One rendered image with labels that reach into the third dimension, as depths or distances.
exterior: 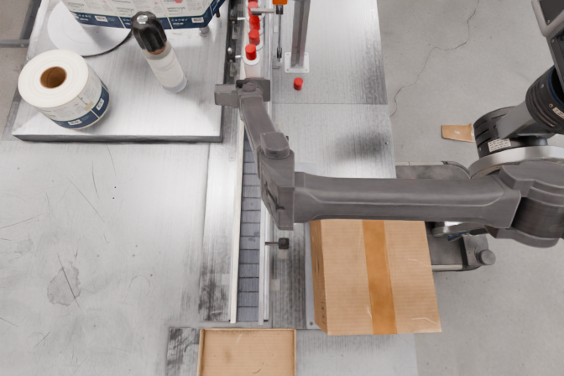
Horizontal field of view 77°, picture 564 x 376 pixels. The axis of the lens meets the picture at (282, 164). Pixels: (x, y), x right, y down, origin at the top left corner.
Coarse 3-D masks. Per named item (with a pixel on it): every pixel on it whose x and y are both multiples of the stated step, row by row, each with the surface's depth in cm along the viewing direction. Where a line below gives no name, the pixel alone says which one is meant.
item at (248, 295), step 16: (256, 176) 110; (256, 192) 108; (256, 208) 106; (240, 224) 105; (256, 224) 105; (240, 240) 103; (256, 240) 103; (240, 256) 101; (256, 256) 102; (240, 272) 100; (256, 272) 100; (240, 288) 99; (256, 288) 99; (240, 304) 97; (256, 304) 97; (240, 320) 96; (256, 320) 96
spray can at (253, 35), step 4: (248, 32) 103; (252, 32) 103; (256, 32) 103; (248, 36) 103; (252, 36) 103; (256, 36) 103; (248, 40) 107; (252, 40) 103; (256, 40) 104; (260, 40) 107; (256, 44) 105; (260, 44) 106; (256, 48) 106; (260, 48) 106; (260, 52) 108; (260, 56) 110; (260, 60) 112
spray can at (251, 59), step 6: (246, 48) 101; (252, 48) 101; (246, 54) 102; (252, 54) 101; (258, 54) 106; (246, 60) 104; (252, 60) 104; (258, 60) 105; (246, 66) 106; (252, 66) 105; (258, 66) 107; (246, 72) 110; (252, 72) 108; (258, 72) 110
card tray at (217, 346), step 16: (208, 336) 99; (224, 336) 99; (240, 336) 99; (256, 336) 99; (272, 336) 99; (288, 336) 99; (208, 352) 97; (224, 352) 97; (240, 352) 97; (256, 352) 97; (272, 352) 97; (288, 352) 97; (208, 368) 96; (224, 368) 96; (240, 368) 96; (256, 368) 96; (272, 368) 96; (288, 368) 96
